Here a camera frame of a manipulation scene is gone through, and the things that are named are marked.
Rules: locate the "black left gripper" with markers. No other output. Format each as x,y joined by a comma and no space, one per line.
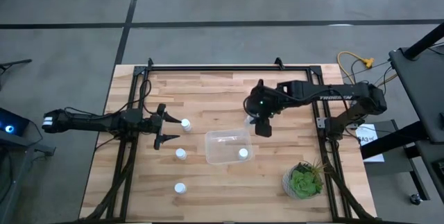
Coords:
156,124

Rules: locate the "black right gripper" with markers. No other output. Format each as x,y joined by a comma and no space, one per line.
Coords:
265,111

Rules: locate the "white pill bottle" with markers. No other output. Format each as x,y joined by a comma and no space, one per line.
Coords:
243,153
180,188
180,153
186,124

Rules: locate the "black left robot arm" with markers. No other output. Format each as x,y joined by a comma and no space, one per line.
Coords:
86,123

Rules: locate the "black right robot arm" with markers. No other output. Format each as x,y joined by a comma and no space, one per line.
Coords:
329,94

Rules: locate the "clear plastic basket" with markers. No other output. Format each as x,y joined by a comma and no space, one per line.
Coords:
222,147

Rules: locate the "succulent in white patterned pot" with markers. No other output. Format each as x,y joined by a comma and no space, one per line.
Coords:
303,182

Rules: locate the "white paper sheet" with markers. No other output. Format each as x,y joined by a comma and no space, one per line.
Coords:
373,147

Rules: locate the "black device with blue light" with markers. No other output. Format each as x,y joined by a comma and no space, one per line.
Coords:
15,121

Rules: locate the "black equipment cart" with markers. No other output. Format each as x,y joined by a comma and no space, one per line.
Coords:
423,88

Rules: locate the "black stand leg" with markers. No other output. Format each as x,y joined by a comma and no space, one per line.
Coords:
17,63

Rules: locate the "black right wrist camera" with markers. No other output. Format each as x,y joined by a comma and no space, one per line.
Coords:
263,128

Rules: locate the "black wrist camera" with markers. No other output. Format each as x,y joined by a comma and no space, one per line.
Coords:
132,114
263,128

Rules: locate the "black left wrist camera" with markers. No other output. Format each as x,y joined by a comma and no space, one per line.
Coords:
132,114

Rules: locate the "black curved frame bracket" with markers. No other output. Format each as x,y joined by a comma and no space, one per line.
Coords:
150,63
278,63

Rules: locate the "silver metal bracket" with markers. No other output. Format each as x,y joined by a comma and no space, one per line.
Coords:
320,122

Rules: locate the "black aluminium table frame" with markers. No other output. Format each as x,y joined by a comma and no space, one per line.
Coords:
225,68

